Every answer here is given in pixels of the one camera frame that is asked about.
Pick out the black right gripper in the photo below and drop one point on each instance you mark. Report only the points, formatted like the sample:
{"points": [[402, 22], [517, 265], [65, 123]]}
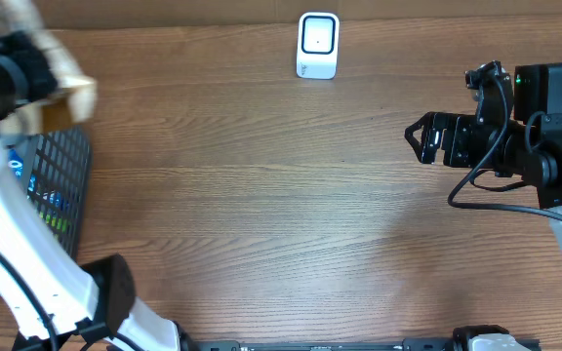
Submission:
{"points": [[455, 125]]}

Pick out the beige cookie pouch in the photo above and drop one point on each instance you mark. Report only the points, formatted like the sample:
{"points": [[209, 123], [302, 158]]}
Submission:
{"points": [[75, 99]]}

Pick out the blue cookie packet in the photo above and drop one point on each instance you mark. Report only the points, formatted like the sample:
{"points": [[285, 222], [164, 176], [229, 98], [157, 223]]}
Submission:
{"points": [[15, 163]]}

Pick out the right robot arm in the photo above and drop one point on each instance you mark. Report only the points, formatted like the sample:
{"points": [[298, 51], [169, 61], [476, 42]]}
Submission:
{"points": [[516, 130]]}

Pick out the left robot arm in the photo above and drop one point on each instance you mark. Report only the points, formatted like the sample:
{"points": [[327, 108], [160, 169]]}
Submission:
{"points": [[52, 297]]}

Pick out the white barcode scanner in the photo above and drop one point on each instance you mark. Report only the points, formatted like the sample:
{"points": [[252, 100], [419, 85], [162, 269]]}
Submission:
{"points": [[318, 46]]}

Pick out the grey plastic shopping basket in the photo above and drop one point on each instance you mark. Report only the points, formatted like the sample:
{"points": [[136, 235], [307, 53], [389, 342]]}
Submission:
{"points": [[56, 171]]}

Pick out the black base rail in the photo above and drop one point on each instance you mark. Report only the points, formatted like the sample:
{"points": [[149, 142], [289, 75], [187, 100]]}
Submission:
{"points": [[407, 344]]}

